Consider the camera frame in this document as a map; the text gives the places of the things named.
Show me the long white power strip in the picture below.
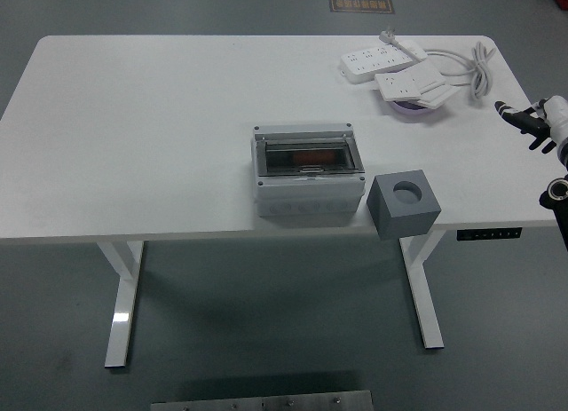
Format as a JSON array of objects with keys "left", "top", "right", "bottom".
[{"left": 339, "top": 44, "right": 421, "bottom": 84}]

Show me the transparent hinged box lid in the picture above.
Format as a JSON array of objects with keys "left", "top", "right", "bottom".
[{"left": 256, "top": 138, "right": 363, "bottom": 178}]

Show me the white table leg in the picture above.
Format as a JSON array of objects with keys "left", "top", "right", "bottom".
[
  {"left": 96, "top": 241, "right": 146, "bottom": 368},
  {"left": 397, "top": 233, "right": 446, "bottom": 351}
]

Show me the small white switch panel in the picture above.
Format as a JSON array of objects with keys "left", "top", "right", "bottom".
[{"left": 414, "top": 84, "right": 456, "bottom": 110}]

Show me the large white wall socket panel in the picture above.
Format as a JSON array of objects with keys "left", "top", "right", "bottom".
[{"left": 374, "top": 67, "right": 446, "bottom": 103}]

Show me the white power cord with plug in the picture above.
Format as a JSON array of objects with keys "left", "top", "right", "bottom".
[{"left": 378, "top": 26, "right": 497, "bottom": 106}]

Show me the grey plastic electrical box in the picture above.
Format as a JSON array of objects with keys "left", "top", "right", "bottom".
[{"left": 252, "top": 123, "right": 367, "bottom": 217}]

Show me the grey metal plate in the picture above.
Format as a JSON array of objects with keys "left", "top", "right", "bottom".
[{"left": 150, "top": 389, "right": 374, "bottom": 411}]

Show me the brown floor sign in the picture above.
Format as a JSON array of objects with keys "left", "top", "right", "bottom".
[{"left": 327, "top": 0, "right": 396, "bottom": 16}]

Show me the black table control panel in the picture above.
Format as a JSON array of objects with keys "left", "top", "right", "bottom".
[{"left": 456, "top": 227, "right": 524, "bottom": 242}]

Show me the purple round bowl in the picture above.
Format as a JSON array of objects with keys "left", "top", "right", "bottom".
[{"left": 389, "top": 98, "right": 438, "bottom": 118}]

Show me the grey block battery holder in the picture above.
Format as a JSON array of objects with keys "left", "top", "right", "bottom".
[{"left": 366, "top": 169, "right": 442, "bottom": 241}]

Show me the orange cylindrical battery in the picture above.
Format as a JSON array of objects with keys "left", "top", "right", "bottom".
[{"left": 290, "top": 151, "right": 336, "bottom": 163}]

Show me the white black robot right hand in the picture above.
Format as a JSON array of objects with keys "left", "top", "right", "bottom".
[{"left": 493, "top": 95, "right": 568, "bottom": 154}]

